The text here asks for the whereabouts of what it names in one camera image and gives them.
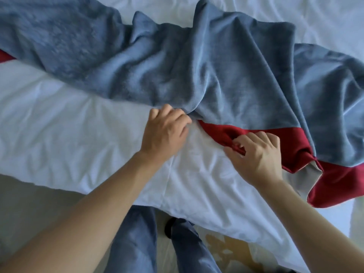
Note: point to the person's right hand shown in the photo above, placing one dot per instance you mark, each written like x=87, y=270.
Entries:
x=258, y=162

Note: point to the person's left hand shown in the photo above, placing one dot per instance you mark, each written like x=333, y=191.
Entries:
x=163, y=136

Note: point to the person's left middle finger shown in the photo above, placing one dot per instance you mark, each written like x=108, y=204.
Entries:
x=178, y=114

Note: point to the person's left little finger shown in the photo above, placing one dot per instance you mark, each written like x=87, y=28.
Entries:
x=153, y=113

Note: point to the person's right thumb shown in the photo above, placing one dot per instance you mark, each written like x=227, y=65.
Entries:
x=233, y=156

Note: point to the person's right middle finger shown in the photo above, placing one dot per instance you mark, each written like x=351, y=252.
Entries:
x=261, y=136

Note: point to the red bed runner grey lining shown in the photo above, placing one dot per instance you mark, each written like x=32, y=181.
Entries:
x=284, y=144

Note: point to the blue-grey fleece blanket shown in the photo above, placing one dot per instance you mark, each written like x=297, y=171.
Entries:
x=227, y=82

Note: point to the person's left forearm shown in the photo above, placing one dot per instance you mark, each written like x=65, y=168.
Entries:
x=85, y=218

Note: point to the person's right forearm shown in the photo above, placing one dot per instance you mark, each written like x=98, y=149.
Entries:
x=310, y=230

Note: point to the white duvet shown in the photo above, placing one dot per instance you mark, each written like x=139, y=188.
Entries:
x=71, y=139

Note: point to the person's blue jeans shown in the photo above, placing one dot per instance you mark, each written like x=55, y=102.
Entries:
x=133, y=244

